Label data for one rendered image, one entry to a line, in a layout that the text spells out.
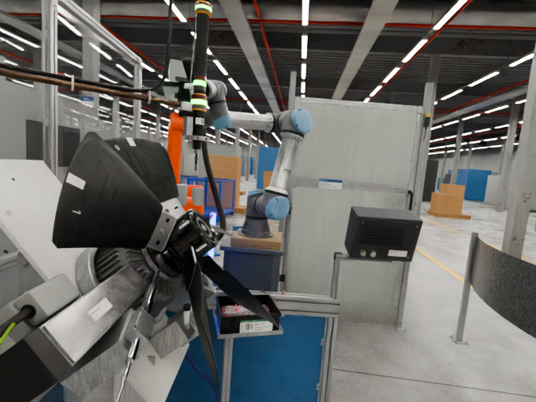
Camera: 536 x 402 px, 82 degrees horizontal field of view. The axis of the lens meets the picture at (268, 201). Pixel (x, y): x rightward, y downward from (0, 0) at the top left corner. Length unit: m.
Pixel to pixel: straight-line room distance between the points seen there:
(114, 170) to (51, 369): 0.34
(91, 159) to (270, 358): 1.14
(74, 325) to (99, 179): 0.25
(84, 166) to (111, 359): 0.34
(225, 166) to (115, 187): 8.22
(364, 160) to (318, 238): 0.79
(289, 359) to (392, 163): 1.94
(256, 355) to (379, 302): 1.84
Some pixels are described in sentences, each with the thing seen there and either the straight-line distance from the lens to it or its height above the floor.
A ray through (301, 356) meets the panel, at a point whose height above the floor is 0.59.
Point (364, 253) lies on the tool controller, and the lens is 1.30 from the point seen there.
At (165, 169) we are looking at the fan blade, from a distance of 0.95.
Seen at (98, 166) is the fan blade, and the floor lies 1.37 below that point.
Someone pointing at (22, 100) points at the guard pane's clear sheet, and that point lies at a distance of 1.50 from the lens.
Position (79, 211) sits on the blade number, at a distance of 0.61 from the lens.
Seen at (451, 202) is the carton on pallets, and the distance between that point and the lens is 13.18.
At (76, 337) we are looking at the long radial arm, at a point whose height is 1.11.
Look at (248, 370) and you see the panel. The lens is 1.53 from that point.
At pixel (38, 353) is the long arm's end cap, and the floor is 1.12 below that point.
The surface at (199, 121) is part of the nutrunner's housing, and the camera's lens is 0.90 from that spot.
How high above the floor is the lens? 1.39
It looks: 6 degrees down
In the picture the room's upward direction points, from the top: 4 degrees clockwise
